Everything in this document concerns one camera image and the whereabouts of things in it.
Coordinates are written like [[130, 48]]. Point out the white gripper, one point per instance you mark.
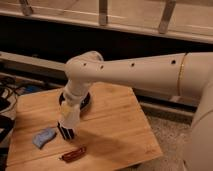
[[74, 93]]

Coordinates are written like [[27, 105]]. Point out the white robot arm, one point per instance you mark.
[[187, 75]]

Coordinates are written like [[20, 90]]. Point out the black white striped eraser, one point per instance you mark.
[[67, 134]]

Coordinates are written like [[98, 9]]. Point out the black round bowl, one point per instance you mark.
[[85, 102]]

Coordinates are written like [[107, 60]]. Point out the blue cloth piece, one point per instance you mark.
[[43, 137]]

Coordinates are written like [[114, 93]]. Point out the red brown pocket knife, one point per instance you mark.
[[74, 155]]

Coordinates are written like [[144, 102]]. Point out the wooden table board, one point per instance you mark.
[[113, 128]]

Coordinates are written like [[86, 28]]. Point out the metal railing post left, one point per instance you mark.
[[26, 8]]

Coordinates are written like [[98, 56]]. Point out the metal railing post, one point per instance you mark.
[[26, 8], [103, 12], [166, 16]]

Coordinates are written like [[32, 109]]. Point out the metal railing post middle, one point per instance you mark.
[[103, 12]]

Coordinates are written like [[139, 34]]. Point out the metal railing post right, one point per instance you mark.
[[166, 16]]

